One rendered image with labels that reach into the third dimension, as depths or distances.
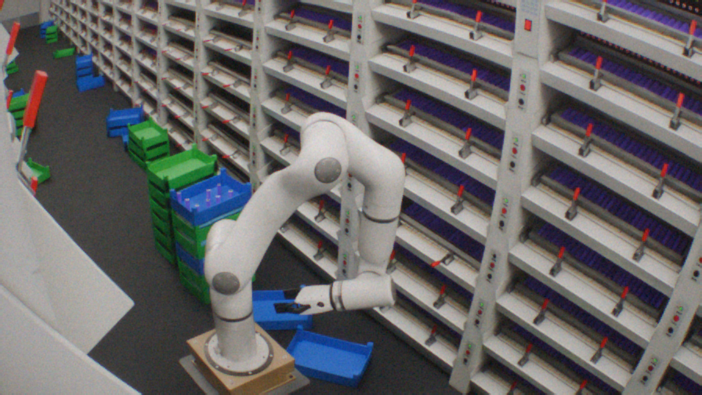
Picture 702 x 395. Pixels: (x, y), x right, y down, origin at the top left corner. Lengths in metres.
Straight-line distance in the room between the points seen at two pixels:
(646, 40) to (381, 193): 0.80
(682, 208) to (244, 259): 1.12
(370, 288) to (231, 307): 0.37
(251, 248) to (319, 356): 0.96
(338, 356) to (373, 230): 0.95
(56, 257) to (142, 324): 2.28
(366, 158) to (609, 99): 0.65
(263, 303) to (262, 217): 1.18
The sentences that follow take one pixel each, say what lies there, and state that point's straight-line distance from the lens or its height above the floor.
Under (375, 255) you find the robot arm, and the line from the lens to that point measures 1.51.
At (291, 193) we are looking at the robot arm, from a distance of 1.38.
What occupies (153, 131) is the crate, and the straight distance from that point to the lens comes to 3.89.
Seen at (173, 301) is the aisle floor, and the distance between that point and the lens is 2.61.
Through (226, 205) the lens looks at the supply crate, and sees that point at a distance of 2.41.
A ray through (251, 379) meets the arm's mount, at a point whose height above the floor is 0.37.
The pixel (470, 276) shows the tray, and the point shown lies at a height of 0.49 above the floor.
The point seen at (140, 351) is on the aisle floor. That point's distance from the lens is 2.38.
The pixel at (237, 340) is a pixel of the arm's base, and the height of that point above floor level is 0.49.
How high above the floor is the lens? 1.63
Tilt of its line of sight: 29 degrees down
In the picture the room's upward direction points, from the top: 4 degrees clockwise
